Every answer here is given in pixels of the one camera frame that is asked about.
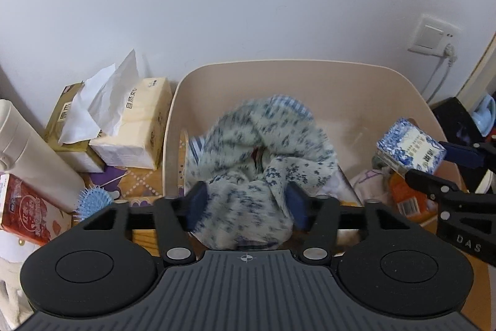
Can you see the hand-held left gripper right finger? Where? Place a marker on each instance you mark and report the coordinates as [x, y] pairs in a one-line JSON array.
[[298, 207]]

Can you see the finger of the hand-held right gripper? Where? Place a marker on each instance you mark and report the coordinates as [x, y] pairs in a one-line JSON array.
[[430, 183], [461, 154]]

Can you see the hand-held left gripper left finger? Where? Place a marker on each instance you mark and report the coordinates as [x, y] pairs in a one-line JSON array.
[[195, 205]]

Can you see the orange snack packet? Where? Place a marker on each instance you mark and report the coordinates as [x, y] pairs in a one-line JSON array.
[[410, 199]]

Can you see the blue white tissue packet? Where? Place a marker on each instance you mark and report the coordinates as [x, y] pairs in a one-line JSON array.
[[410, 147]]

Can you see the pink cloth with purple print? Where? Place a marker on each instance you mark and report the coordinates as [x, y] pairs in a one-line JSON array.
[[368, 183]]

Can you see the blue floral cloth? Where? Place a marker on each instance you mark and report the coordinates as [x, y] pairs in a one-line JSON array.
[[248, 145]]

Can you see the beige plastic storage bin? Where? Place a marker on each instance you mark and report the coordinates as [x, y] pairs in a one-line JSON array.
[[348, 83]]

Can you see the wooden desktop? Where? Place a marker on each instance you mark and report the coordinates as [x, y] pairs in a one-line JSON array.
[[145, 241]]

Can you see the light blue headphones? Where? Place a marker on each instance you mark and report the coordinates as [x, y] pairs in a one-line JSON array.
[[482, 117]]

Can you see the purple floral table mat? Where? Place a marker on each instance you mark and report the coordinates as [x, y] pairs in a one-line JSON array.
[[131, 181]]

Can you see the cream tissue pack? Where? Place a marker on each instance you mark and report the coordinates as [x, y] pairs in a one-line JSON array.
[[135, 121]]

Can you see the blue hairbrush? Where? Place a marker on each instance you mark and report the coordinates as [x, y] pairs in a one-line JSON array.
[[93, 199]]

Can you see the olive tissue pack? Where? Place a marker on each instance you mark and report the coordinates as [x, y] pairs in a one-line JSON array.
[[69, 156]]

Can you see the white tissue sheet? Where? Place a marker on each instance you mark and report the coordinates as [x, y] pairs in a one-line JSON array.
[[104, 102]]

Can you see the white thermos bottle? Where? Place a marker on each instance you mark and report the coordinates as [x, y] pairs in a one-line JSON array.
[[35, 160]]

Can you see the red drink carton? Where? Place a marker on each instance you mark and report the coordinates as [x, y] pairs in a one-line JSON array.
[[27, 207]]

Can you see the white wall switch socket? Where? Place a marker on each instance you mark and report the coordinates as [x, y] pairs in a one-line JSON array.
[[434, 34]]

